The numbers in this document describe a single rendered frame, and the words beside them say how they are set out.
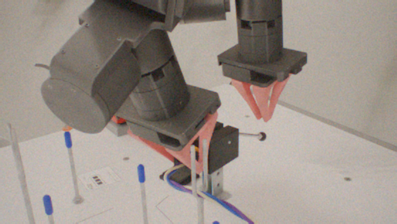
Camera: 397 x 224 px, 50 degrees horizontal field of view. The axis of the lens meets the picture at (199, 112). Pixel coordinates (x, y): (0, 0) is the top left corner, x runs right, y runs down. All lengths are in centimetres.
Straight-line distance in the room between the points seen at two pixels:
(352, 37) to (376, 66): 19
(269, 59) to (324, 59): 143
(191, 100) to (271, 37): 15
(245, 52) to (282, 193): 19
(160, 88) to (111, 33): 9
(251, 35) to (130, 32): 22
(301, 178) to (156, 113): 26
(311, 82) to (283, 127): 121
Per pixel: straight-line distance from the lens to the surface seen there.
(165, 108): 41
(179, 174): 59
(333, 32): 202
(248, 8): 51
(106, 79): 33
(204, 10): 51
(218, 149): 50
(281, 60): 55
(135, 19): 35
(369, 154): 69
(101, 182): 61
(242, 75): 55
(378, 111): 175
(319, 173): 62
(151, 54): 38
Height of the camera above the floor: 151
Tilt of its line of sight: 42 degrees down
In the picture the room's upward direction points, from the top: 59 degrees counter-clockwise
